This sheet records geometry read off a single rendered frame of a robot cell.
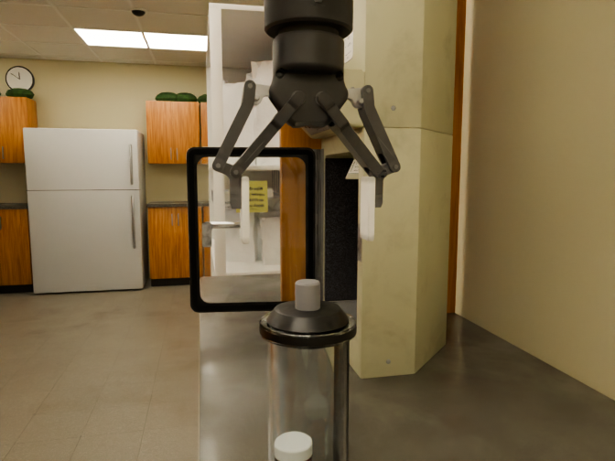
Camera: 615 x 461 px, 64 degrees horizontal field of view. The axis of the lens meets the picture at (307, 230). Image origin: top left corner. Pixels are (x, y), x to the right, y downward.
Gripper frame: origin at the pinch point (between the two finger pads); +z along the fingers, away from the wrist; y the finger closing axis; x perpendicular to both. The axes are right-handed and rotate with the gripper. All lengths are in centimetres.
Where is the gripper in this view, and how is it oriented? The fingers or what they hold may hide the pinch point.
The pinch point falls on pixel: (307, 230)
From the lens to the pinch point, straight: 53.6
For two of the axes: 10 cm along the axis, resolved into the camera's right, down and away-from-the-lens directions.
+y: -9.8, 0.2, -2.0
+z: 0.0, 9.9, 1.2
